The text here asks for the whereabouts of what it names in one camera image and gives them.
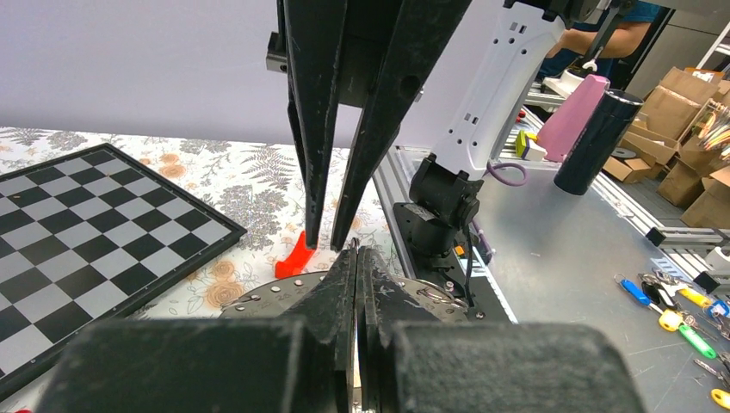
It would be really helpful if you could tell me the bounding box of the blue key tag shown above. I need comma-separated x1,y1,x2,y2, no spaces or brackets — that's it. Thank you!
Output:
613,274,653,307

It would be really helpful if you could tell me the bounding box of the yellow key tag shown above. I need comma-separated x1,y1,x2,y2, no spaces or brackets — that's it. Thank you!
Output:
658,310,684,332

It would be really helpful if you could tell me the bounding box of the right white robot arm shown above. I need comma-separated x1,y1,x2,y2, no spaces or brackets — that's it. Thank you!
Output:
267,1,634,255

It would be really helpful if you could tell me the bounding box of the pink angled block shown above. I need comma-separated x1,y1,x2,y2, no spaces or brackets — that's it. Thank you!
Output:
536,70,610,163

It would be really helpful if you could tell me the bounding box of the floral patterned table mat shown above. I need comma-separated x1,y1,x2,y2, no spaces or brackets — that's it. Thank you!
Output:
0,126,411,413

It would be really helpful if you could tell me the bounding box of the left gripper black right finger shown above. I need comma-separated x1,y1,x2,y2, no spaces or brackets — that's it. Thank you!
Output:
357,247,644,412

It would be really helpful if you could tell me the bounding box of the dark cylindrical tumbler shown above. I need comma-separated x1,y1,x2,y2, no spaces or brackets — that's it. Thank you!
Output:
554,89,644,196

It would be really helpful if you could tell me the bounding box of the cardboard boxes pile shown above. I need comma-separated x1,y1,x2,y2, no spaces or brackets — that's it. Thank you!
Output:
603,67,729,229

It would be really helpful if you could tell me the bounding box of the black white checkerboard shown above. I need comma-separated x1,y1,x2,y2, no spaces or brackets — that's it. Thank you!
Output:
1,144,245,398

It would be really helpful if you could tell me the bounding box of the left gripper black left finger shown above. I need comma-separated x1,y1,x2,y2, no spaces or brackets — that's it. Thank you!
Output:
37,249,357,412

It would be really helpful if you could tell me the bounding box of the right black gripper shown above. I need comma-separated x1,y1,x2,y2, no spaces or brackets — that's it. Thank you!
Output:
266,1,470,251

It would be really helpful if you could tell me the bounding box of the green key tag on bench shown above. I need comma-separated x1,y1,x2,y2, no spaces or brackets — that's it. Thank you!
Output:
677,324,717,360

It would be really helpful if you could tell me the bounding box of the metal key holder plate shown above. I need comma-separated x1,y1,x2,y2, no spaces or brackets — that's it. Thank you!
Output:
220,271,467,324

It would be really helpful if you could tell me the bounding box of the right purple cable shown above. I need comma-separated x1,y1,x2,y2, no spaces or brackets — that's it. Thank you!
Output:
486,162,529,188

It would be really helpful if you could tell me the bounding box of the red curved plastic piece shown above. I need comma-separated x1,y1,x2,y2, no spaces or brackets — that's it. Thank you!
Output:
275,231,316,279

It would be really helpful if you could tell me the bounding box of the person in blue shirt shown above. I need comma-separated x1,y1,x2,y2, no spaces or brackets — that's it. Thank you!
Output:
538,0,668,81

